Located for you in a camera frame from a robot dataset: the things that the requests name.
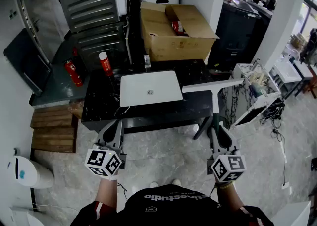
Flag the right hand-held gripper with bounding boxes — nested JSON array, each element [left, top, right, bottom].
[[206, 125, 247, 183]]

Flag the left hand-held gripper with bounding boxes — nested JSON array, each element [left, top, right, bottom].
[[84, 119, 127, 181]]

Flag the white squeegee with dark handle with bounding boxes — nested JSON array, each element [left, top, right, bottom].
[[182, 79, 245, 134]]

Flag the person's right forearm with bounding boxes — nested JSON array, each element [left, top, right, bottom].
[[213, 182, 245, 211]]

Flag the person's left forearm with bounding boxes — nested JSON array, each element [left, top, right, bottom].
[[95, 179, 119, 214]]

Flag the black marble table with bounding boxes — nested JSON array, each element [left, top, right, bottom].
[[81, 58, 233, 140]]

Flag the white marble cabinet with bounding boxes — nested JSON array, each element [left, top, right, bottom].
[[231, 58, 283, 127]]

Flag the wooden pallet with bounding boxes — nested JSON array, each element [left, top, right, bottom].
[[30, 106, 79, 154]]

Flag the white rectangular sink basin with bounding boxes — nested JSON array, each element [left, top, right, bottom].
[[119, 70, 184, 108]]

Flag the red spray can white cap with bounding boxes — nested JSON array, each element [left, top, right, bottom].
[[98, 52, 114, 77]]

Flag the red fire extinguisher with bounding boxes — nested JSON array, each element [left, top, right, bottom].
[[64, 58, 84, 88]]

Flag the beige rolls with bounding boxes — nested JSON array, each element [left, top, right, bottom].
[[248, 69, 267, 85]]

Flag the person's black and red shirt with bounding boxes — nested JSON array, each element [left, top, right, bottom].
[[70, 184, 276, 226]]

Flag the white cylindrical bin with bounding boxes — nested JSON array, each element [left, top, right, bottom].
[[8, 147, 55, 190]]

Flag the dark metal appliance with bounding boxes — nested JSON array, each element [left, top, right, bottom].
[[70, 21, 132, 72]]

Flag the white vanity unit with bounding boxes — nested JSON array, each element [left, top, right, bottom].
[[269, 58, 314, 100]]

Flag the white glossy cabinet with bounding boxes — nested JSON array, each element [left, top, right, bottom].
[[268, 200, 312, 226]]

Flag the black cabinet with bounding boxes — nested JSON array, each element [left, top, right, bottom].
[[207, 0, 273, 72]]

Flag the open cardboard box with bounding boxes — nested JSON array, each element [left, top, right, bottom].
[[140, 1, 220, 63]]

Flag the red packet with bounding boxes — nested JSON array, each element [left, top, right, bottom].
[[171, 20, 186, 35]]

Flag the stainless steel refrigerator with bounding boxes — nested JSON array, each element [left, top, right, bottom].
[[12, 0, 70, 65]]

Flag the beaded bracelet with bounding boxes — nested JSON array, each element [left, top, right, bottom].
[[214, 181, 234, 190]]

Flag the black floor cable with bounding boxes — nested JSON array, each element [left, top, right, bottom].
[[258, 98, 292, 186]]

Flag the grey drain hose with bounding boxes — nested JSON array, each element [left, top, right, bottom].
[[124, 15, 133, 66]]

